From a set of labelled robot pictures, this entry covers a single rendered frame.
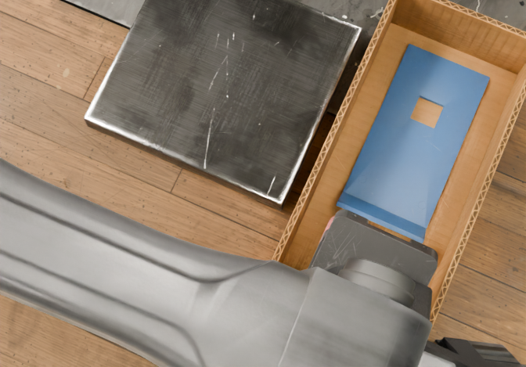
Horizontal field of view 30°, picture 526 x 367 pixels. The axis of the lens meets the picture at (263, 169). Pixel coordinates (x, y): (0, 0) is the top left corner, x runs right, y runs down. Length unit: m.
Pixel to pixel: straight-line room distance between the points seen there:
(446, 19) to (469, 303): 0.22
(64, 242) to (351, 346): 0.12
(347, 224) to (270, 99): 0.23
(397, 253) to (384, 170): 0.21
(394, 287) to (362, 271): 0.02
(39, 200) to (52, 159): 0.40
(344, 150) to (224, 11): 0.15
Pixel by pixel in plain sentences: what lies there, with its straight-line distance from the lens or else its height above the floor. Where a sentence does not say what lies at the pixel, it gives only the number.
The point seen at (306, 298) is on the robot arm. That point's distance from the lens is 0.40.
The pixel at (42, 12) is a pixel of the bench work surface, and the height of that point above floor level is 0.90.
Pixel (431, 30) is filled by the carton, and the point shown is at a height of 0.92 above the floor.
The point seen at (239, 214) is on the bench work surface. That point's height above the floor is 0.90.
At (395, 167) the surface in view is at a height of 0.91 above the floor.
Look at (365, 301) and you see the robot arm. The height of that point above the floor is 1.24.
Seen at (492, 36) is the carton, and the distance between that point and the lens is 0.77.
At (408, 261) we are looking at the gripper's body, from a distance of 0.57.
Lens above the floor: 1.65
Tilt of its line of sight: 75 degrees down
